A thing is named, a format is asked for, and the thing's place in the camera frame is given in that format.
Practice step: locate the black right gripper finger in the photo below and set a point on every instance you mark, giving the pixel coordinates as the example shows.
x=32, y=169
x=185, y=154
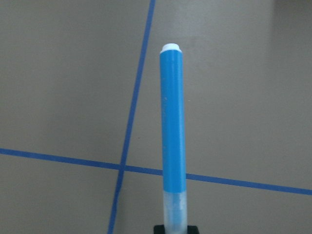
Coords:
x=160, y=229

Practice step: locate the blue marker pen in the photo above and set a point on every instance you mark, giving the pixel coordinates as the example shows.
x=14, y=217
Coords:
x=173, y=139

